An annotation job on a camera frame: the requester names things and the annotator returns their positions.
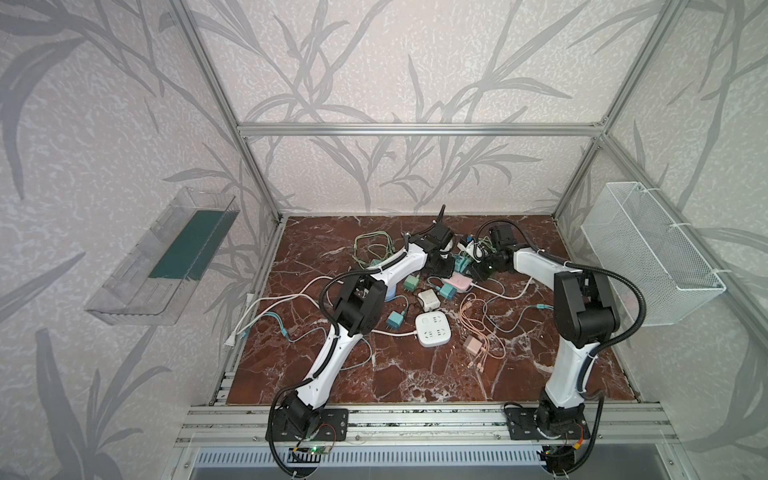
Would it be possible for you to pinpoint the pink usb cable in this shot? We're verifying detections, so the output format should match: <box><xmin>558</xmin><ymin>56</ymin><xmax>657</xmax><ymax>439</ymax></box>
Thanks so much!
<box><xmin>454</xmin><ymin>293</ymin><xmax>508</xmax><ymax>376</ymax></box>

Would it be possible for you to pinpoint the blue power strip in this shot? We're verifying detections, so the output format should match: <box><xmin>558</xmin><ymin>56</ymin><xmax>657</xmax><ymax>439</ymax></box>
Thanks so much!
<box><xmin>385</xmin><ymin>285</ymin><xmax>396</xmax><ymax>302</ymax></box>

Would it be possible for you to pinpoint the white charger plug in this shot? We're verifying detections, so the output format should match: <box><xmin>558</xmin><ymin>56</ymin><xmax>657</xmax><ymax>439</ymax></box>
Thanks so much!
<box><xmin>416</xmin><ymin>290</ymin><xmax>440</xmax><ymax>312</ymax></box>

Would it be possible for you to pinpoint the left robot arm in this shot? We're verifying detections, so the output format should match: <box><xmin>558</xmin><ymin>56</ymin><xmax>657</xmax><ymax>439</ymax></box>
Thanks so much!
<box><xmin>266</xmin><ymin>219</ymin><xmax>454</xmax><ymax>442</ymax></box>

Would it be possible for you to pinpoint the clear plastic wall bin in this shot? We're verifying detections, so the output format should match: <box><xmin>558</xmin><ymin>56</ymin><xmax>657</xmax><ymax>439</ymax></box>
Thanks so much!
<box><xmin>85</xmin><ymin>187</ymin><xmax>240</xmax><ymax>326</ymax></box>

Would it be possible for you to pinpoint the pink charger plug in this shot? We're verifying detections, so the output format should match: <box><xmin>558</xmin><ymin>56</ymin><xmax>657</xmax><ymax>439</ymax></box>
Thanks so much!
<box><xmin>463</xmin><ymin>336</ymin><xmax>483</xmax><ymax>357</ymax></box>

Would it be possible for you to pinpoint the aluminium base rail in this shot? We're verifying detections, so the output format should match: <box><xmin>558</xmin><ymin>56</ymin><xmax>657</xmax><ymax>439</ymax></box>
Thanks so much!
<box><xmin>174</xmin><ymin>402</ymin><xmax>679</xmax><ymax>448</ymax></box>

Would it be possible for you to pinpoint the white usb cable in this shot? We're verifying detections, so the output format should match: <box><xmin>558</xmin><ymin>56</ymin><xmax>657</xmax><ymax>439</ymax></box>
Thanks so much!
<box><xmin>224</xmin><ymin>275</ymin><xmax>337</xmax><ymax>349</ymax></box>

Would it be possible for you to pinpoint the teal usb cable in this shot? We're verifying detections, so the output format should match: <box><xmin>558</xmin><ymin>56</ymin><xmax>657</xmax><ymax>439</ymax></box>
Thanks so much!
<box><xmin>263</xmin><ymin>293</ymin><xmax>409</xmax><ymax>372</ymax></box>

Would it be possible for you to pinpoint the green multi-head cable far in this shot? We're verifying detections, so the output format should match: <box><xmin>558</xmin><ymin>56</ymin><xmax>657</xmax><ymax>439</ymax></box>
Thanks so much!
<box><xmin>350</xmin><ymin>230</ymin><xmax>397</xmax><ymax>270</ymax></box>

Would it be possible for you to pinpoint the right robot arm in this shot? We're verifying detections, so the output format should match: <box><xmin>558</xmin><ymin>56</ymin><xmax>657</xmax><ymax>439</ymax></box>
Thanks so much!
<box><xmin>460</xmin><ymin>219</ymin><xmax>648</xmax><ymax>439</ymax></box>

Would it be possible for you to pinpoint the white power cord pink strip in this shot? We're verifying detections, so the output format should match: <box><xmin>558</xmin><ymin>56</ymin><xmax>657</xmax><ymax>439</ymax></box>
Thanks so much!
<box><xmin>470</xmin><ymin>275</ymin><xmax>535</xmax><ymax>302</ymax></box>

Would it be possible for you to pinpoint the white wire mesh basket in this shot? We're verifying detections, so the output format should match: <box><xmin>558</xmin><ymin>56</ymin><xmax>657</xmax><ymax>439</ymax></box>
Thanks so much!
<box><xmin>581</xmin><ymin>182</ymin><xmax>726</xmax><ymax>326</ymax></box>

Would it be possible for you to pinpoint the teal charger plug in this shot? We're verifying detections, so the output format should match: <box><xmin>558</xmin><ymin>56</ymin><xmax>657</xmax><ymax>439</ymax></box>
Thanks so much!
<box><xmin>386</xmin><ymin>311</ymin><xmax>405</xmax><ymax>331</ymax></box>

